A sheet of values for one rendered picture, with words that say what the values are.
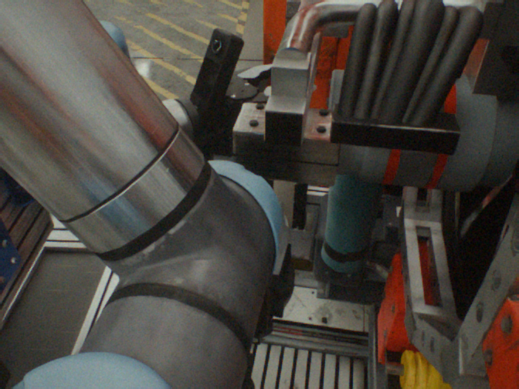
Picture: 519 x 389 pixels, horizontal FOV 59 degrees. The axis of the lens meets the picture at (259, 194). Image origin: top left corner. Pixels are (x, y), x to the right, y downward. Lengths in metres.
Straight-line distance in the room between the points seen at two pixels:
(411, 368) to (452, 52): 0.49
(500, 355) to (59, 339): 1.00
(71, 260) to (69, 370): 1.19
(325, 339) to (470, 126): 0.86
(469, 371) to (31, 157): 0.39
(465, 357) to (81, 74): 0.39
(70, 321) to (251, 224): 1.01
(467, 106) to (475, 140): 0.04
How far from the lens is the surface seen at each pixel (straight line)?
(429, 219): 0.82
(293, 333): 1.28
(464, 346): 0.48
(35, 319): 1.27
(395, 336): 0.80
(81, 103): 0.20
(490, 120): 0.55
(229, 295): 0.22
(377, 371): 1.18
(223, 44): 0.64
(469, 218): 0.83
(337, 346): 1.29
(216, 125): 0.69
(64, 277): 1.33
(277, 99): 0.36
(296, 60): 0.37
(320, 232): 1.08
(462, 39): 0.36
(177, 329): 0.20
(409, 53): 0.35
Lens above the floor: 1.15
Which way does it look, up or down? 40 degrees down
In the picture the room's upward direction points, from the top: straight up
